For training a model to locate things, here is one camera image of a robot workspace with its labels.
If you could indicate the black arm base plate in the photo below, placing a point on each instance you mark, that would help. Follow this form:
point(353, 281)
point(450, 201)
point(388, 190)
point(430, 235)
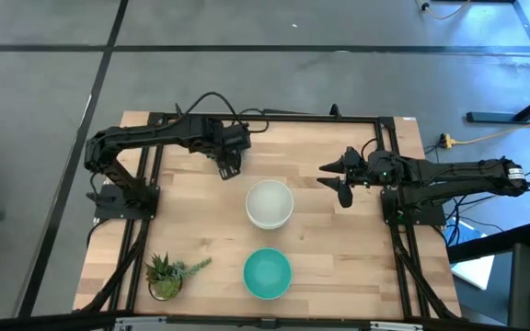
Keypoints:
point(108, 207)
point(430, 216)

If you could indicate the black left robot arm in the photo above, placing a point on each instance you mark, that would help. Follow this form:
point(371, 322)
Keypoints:
point(154, 133)

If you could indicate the white paper sheet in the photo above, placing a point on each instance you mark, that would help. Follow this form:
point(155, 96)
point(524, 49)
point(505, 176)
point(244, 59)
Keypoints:
point(474, 271)

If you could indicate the potted succulent plant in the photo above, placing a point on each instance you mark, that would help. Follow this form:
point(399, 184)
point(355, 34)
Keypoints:
point(166, 280)

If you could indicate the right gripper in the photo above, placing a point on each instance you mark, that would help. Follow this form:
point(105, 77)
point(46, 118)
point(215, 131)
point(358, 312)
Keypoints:
point(359, 167)

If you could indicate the black aluminium table frame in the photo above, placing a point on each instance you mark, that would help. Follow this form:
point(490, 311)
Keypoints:
point(292, 118)

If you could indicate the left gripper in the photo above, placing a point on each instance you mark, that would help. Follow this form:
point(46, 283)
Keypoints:
point(233, 138)

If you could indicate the teal ceramic bowl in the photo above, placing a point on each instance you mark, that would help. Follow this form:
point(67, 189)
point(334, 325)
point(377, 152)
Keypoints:
point(267, 273)

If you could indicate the black crossbar with silver brackets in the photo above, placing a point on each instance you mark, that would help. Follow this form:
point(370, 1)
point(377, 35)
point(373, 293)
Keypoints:
point(39, 322)

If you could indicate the yellow power strip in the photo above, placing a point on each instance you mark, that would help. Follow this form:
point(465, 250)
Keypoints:
point(447, 140)

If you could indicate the black desk leg frame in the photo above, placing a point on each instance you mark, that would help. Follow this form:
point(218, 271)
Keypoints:
point(490, 117)

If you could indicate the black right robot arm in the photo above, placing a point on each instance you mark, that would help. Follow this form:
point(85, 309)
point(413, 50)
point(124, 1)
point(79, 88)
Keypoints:
point(453, 181)

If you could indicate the black diagonal desk bar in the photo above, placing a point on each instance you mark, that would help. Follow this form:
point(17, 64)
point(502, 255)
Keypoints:
point(490, 243)

